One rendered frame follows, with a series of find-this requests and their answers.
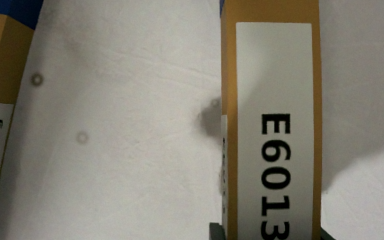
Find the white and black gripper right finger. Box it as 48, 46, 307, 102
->
320, 227, 336, 240

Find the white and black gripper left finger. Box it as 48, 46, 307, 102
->
209, 222, 226, 240

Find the tan welding electrode pack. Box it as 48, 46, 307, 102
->
219, 0, 322, 240
0, 0, 44, 179

